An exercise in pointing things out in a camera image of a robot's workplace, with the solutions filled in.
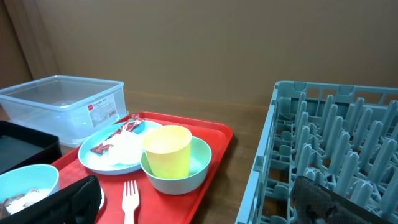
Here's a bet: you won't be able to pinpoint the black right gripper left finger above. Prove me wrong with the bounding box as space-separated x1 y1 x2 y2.
1 175 102 224

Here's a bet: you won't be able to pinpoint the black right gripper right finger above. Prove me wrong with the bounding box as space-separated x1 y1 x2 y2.
290 176 389 224

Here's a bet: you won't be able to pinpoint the white napkin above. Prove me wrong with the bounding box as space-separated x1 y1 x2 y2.
100 131 143 166

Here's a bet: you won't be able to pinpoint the red snack wrapper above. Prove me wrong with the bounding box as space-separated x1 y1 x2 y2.
90 114 143 156

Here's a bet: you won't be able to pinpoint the yellow plastic cup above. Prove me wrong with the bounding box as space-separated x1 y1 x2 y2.
143 125 192 179

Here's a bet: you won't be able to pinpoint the grey dishwasher rack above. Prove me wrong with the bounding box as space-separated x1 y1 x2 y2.
236 81 397 223

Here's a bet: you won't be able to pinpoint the white plastic fork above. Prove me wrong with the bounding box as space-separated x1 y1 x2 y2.
122 180 140 224

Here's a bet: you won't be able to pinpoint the light blue plate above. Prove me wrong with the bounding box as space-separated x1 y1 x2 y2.
78 121 161 175

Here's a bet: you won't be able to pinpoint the light blue food bowl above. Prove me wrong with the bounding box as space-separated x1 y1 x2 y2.
1 164 60 202

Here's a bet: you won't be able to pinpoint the food leftovers in bowl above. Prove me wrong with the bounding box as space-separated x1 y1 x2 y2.
1 189 51 219

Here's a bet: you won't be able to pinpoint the black square bin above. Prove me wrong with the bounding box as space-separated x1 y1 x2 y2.
1 121 62 174

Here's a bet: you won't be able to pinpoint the clear plastic storage bin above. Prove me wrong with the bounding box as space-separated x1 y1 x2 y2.
1 75 127 147

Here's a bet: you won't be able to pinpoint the mint green bowl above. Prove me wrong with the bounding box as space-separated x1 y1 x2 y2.
141 136 212 195

